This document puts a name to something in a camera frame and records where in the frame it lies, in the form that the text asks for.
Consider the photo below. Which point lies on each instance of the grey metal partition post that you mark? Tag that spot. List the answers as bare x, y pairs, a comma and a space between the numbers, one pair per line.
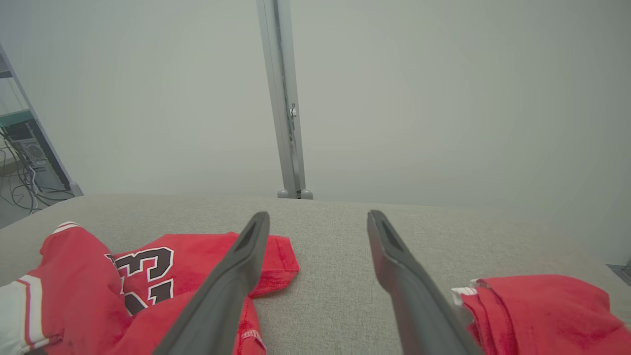
276, 98
297, 158

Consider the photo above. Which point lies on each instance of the green-edged shelf board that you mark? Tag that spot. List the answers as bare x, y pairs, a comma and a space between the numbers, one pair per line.
15, 118

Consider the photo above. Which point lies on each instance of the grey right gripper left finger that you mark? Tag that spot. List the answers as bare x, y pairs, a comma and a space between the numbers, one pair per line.
222, 296

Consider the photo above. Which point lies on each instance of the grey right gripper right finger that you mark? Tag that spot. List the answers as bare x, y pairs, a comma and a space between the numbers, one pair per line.
414, 305

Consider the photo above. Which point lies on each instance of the grey metal frame post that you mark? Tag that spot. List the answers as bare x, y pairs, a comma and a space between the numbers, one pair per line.
622, 273

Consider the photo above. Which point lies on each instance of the grey metal shelf post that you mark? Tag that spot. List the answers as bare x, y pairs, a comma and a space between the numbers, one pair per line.
53, 150

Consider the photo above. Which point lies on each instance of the red basketball jersey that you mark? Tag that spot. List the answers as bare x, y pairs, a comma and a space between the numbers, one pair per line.
74, 286

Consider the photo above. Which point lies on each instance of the dark computer tower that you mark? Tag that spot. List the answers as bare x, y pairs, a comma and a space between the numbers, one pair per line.
34, 153

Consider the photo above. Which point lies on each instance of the red shorts with white trim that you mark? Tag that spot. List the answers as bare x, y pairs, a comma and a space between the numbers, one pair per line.
542, 315

